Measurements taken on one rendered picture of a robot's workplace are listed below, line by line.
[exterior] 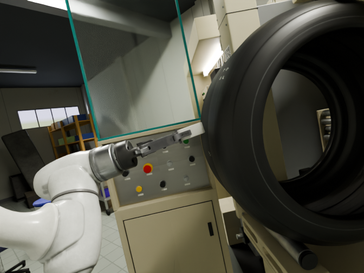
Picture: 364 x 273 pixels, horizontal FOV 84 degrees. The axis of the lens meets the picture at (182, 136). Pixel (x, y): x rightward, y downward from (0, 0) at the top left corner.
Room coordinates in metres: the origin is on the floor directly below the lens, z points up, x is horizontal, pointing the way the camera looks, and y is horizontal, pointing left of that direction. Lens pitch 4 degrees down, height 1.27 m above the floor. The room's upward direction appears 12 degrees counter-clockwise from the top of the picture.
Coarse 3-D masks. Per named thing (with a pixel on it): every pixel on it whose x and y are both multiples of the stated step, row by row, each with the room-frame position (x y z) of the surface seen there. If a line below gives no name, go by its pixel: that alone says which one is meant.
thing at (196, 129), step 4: (196, 124) 0.54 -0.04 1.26; (200, 124) 0.54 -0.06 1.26; (184, 128) 0.53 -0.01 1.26; (188, 128) 0.54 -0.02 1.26; (192, 128) 0.54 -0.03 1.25; (196, 128) 0.54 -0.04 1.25; (200, 128) 0.54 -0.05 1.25; (180, 132) 0.53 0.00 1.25; (192, 132) 0.54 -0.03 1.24; (196, 132) 0.54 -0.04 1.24; (200, 132) 0.54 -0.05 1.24; (204, 132) 0.54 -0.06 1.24; (188, 136) 0.54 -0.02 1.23; (192, 136) 0.54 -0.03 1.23
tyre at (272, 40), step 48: (336, 0) 0.46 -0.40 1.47; (240, 48) 0.48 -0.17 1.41; (288, 48) 0.42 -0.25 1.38; (336, 48) 0.65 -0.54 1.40; (240, 96) 0.43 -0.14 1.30; (336, 96) 0.73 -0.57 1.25; (240, 144) 0.42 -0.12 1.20; (336, 144) 0.73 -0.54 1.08; (240, 192) 0.45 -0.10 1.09; (288, 192) 0.71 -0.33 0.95; (336, 192) 0.67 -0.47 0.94; (336, 240) 0.43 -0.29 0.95
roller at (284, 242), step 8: (272, 232) 0.57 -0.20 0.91; (280, 240) 0.53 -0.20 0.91; (288, 240) 0.50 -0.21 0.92; (288, 248) 0.49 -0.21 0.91; (296, 248) 0.47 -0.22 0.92; (304, 248) 0.46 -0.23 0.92; (296, 256) 0.46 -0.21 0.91; (304, 256) 0.44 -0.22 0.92; (312, 256) 0.44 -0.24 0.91; (304, 264) 0.44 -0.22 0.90; (312, 264) 0.44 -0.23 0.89
